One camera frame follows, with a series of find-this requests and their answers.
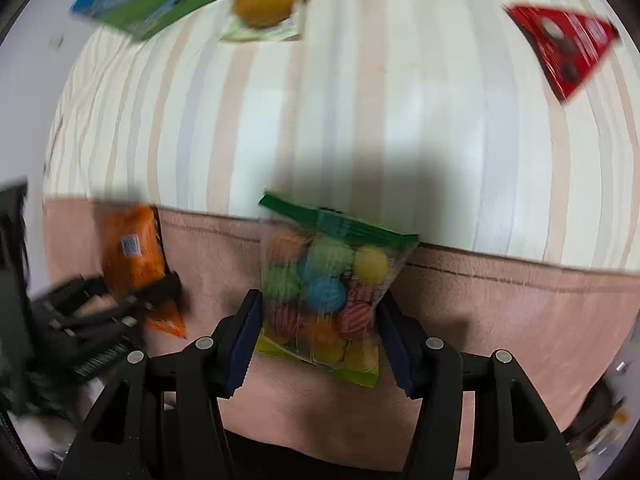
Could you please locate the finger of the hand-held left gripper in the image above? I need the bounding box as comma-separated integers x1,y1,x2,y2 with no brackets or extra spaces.
30,275,110,323
107,271,184,328

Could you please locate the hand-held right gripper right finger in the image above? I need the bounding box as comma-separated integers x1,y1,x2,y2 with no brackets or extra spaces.
376,292,583,480

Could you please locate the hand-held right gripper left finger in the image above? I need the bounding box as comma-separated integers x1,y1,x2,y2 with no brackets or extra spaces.
56,289,263,480

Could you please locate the orange snack packet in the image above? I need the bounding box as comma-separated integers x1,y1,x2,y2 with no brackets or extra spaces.
100,204,187,338

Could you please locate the colourful candy ball bag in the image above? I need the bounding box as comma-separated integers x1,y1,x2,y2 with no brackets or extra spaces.
258,192,420,390

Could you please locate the striped pink cat blanket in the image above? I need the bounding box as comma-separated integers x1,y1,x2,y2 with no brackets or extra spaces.
42,0,640,471

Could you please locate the brown egg packet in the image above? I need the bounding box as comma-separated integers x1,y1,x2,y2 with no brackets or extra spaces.
219,0,321,43

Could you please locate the red triangular snack packet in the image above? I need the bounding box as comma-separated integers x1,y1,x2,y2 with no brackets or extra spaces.
502,4,621,103

